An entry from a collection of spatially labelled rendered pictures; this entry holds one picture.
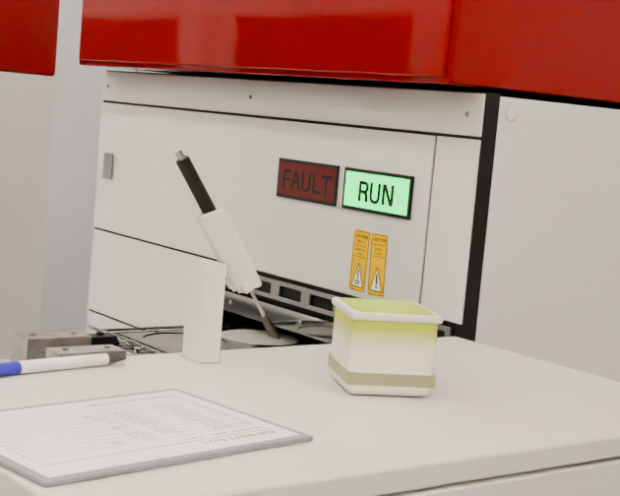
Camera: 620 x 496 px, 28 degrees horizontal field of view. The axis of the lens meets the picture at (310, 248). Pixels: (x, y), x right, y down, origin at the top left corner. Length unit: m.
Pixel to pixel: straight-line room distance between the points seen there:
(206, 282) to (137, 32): 0.78
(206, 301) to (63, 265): 4.31
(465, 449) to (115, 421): 0.24
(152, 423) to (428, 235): 0.57
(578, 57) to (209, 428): 0.72
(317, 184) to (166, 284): 0.37
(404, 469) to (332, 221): 0.69
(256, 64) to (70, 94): 3.84
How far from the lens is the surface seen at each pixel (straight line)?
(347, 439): 0.85
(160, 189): 1.78
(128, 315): 1.86
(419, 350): 0.99
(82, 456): 0.76
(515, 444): 0.89
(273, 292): 1.55
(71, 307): 5.29
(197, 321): 1.05
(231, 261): 1.06
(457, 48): 1.26
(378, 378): 0.98
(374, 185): 1.40
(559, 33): 1.38
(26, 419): 0.84
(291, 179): 1.52
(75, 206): 5.26
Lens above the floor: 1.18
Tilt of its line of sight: 6 degrees down
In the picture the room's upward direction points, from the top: 5 degrees clockwise
